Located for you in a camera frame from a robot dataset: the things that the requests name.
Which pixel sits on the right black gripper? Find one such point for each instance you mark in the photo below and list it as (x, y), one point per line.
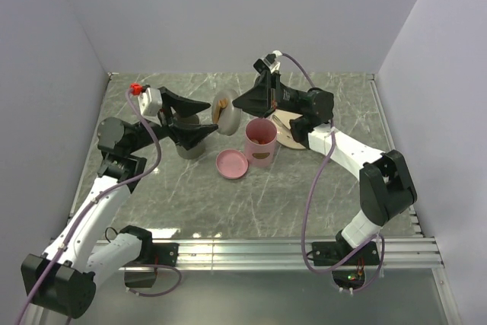
(259, 100)

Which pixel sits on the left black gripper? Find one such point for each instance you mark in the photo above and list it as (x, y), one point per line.
(187, 135)

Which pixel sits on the grey lid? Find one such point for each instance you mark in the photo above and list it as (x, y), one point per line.
(224, 113)

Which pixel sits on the metal food tongs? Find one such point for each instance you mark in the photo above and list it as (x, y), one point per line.
(283, 127)

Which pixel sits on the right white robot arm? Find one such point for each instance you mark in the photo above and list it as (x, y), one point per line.
(385, 185)

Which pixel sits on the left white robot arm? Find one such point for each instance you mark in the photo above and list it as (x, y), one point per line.
(65, 277)

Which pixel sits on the pink cream plate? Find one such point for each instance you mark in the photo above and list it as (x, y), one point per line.
(281, 119)

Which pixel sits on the grey cylindrical container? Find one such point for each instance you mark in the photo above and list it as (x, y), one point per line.
(196, 151)

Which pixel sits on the pink cylindrical container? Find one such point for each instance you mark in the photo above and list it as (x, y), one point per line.
(260, 155)

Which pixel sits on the orange sausage near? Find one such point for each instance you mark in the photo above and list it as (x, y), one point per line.
(260, 141)

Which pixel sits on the pink lid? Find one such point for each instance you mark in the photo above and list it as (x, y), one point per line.
(231, 164)

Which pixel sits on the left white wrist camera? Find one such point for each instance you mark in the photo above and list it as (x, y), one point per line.
(149, 99)

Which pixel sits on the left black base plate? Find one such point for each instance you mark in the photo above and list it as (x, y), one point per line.
(164, 254)

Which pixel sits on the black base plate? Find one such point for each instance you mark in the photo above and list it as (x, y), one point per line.
(327, 253)
(164, 254)

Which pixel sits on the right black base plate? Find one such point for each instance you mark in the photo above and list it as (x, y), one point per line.
(327, 253)

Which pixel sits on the aluminium mounting rail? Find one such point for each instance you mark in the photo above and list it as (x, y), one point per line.
(280, 254)

